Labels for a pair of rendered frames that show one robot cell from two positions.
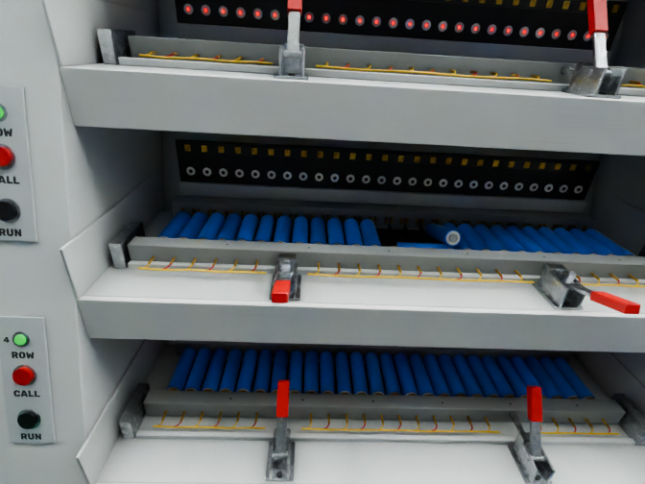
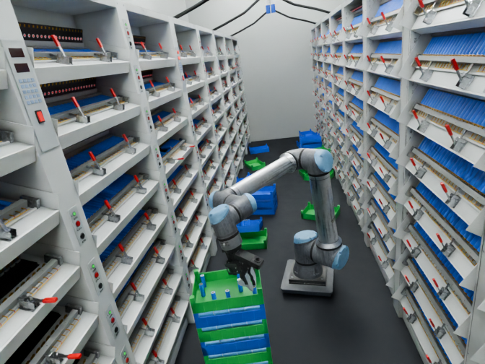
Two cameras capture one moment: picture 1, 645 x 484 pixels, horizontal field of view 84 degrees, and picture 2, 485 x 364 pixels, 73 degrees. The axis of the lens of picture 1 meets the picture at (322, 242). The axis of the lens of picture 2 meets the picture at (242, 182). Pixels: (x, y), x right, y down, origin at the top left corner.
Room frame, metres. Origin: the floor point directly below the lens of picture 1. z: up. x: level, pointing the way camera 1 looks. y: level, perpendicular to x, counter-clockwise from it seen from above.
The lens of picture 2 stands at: (-0.43, 1.74, 1.44)
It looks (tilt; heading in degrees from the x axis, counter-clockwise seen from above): 21 degrees down; 282
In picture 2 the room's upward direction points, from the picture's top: 8 degrees counter-clockwise
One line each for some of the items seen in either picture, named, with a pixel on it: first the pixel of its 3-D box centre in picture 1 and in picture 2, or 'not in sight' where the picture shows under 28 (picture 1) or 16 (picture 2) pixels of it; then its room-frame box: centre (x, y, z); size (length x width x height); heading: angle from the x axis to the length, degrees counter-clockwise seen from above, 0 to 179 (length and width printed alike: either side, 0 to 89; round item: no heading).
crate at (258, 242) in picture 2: not in sight; (248, 239); (0.07, -0.56, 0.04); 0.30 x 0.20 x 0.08; 3
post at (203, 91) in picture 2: not in sight; (203, 130); (0.46, -1.14, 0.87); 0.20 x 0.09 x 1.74; 3
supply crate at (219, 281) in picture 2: not in sight; (226, 285); (-0.06, 0.61, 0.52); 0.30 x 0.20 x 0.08; 11
